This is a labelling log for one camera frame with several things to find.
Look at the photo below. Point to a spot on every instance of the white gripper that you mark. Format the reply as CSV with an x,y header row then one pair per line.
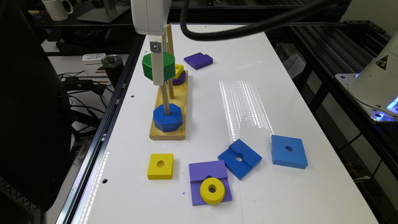
x,y
149,18

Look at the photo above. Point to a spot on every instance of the green octagon block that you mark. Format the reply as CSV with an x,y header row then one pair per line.
x,y
169,66

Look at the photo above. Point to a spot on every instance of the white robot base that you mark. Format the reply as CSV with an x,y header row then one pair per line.
x,y
375,87

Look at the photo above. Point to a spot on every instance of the small yellow square block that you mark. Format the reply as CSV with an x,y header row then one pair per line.
x,y
178,71

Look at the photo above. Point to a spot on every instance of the dark purple notched block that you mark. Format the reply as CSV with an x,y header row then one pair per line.
x,y
198,60

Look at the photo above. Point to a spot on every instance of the purple round block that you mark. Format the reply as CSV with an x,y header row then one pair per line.
x,y
180,79

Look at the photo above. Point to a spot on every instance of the blue octagon block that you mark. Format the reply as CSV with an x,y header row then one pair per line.
x,y
168,123

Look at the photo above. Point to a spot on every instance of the purple grooved square block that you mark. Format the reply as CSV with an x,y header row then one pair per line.
x,y
203,170

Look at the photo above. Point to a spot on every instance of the blue grooved square block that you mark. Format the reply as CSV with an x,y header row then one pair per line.
x,y
240,159

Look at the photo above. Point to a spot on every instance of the light blue square block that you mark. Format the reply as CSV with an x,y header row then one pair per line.
x,y
288,152

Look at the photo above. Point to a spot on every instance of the rear wooden peg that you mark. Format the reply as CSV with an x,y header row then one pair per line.
x,y
170,43

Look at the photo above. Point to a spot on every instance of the wooden peg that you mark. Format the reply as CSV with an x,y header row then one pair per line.
x,y
165,99
170,88
170,43

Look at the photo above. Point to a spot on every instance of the middle wooden peg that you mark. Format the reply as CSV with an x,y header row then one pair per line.
x,y
170,88

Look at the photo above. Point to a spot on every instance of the front wooden peg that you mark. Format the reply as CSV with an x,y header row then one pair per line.
x,y
165,99

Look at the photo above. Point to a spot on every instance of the black tumbler cup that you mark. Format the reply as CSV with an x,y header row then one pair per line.
x,y
113,65

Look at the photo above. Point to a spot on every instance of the grey monitor stand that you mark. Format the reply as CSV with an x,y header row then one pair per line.
x,y
105,15

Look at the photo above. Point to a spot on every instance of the white remote control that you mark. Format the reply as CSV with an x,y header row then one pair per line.
x,y
91,59

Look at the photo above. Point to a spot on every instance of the white mug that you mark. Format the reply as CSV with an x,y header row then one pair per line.
x,y
56,9

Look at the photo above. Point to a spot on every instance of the black monitor back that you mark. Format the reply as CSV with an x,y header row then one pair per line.
x,y
35,136

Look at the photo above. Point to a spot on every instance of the yellow ring block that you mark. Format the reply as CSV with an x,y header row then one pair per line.
x,y
212,191

